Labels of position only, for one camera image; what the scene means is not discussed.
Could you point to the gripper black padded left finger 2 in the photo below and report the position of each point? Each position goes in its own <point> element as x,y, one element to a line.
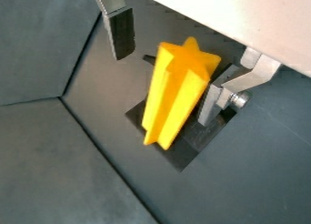
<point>118,18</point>

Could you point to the yellow star prism object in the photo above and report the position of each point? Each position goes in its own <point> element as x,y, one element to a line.
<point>182,74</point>

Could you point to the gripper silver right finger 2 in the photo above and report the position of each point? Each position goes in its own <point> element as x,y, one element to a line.
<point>228,88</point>

